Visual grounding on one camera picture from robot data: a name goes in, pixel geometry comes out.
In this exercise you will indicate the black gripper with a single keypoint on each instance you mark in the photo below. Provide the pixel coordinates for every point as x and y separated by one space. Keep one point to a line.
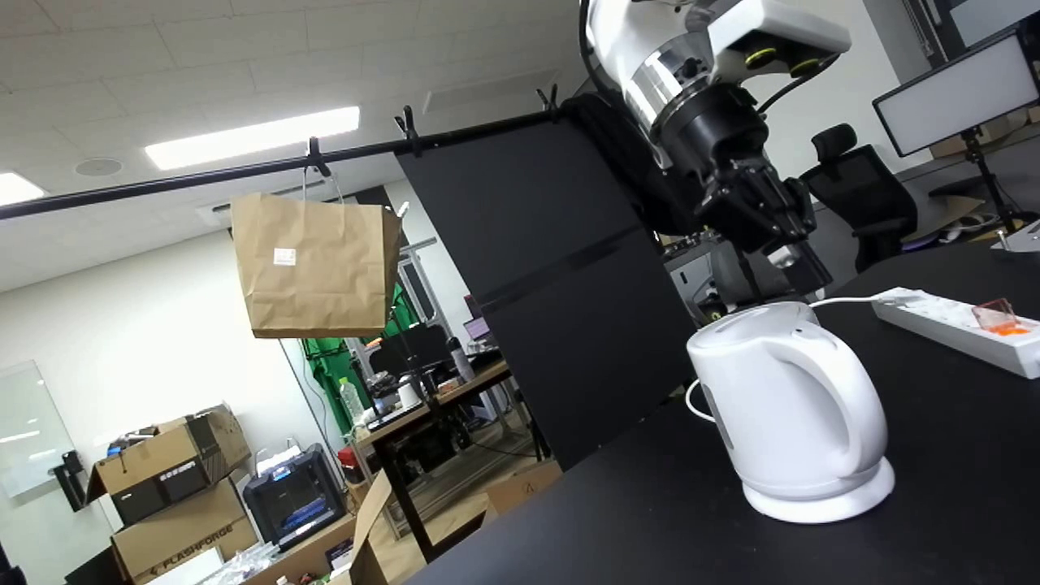
719 137

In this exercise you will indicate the white electric kettle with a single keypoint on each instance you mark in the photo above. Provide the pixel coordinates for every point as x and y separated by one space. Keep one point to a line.
798 413

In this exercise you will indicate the white power strip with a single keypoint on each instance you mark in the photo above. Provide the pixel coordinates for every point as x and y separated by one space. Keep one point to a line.
984 332

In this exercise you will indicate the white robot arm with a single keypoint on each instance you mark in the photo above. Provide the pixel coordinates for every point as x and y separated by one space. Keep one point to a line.
681 70

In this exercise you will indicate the black office chair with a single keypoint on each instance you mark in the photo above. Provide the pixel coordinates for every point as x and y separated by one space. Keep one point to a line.
863 192

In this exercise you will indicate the black hanging bag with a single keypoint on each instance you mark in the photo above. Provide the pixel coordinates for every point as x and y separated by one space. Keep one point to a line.
662 200

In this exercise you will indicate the black backdrop panel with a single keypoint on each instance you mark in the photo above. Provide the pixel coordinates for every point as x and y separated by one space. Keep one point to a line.
566 278

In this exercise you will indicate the computer monitor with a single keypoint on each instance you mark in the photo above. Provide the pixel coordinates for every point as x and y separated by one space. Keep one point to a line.
969 91

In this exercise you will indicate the black horizontal pole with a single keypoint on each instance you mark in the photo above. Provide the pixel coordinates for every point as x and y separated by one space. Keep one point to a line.
313 159

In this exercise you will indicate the wooden desk with black legs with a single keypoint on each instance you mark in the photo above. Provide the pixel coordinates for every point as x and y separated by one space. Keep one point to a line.
383 442

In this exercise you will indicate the green cloth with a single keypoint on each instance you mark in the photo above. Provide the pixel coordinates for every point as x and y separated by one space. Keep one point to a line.
338 364

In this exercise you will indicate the open cardboard box flap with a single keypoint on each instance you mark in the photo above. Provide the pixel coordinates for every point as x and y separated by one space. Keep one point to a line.
360 564

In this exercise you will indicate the brown paper bag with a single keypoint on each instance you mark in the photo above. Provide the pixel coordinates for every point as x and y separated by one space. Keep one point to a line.
313 267

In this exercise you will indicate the black 3d printer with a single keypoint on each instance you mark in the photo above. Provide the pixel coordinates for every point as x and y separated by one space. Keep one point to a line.
292 499

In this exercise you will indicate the lower cardboard box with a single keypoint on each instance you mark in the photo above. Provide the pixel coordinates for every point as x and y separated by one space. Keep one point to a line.
206 520

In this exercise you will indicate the cardboard box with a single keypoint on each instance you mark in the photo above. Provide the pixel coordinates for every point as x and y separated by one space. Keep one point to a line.
171 467
206 520

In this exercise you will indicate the upper cardboard box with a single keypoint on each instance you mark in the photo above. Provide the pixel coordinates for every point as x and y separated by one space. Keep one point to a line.
171 467

